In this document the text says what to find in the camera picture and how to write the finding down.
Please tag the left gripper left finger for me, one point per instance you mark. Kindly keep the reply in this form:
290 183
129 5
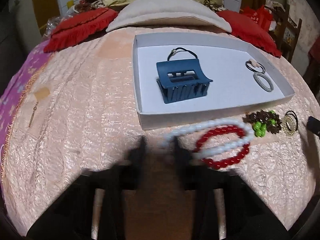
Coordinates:
133 169

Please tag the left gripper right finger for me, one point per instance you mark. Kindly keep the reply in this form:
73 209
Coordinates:
184 169

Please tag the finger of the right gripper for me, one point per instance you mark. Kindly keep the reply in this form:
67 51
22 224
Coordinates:
313 125

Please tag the pink quilted bedspread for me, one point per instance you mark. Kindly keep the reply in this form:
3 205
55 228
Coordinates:
86 119

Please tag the blue hair claw clip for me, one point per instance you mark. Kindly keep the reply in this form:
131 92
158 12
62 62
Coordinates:
181 80

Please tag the white cardboard tray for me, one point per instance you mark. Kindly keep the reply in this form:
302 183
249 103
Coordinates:
243 79

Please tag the dark wooden chair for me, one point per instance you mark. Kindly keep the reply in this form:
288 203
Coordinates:
286 32

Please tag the gold drop earring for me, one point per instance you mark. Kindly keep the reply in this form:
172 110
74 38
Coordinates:
33 114

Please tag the red shopping bag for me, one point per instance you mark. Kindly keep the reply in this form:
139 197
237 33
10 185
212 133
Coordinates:
262 16

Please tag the red fringed cushion right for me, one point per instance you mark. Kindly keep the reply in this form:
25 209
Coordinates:
247 30

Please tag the red fringed cushion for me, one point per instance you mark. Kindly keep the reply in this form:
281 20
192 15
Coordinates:
247 30
78 28

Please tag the purple floral sheet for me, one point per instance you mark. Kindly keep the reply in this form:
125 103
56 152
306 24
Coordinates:
9 100

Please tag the red fringed cushion left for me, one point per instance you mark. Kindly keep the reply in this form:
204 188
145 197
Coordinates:
78 28

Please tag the grey beige pillow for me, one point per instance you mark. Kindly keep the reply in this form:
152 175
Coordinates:
167 12

